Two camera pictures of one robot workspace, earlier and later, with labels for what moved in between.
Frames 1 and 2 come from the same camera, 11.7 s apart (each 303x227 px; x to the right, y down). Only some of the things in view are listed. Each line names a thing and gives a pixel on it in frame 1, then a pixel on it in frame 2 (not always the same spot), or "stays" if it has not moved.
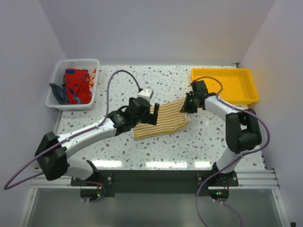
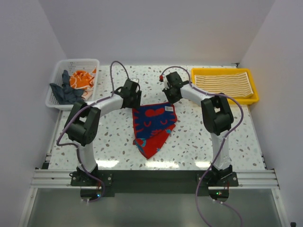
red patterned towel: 78,86 to 152,125
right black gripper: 186,109 to 166,91
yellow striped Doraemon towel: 169,118 to 227,85
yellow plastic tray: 238,84 stays
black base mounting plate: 156,181 stays
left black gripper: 152,117 to 136,104
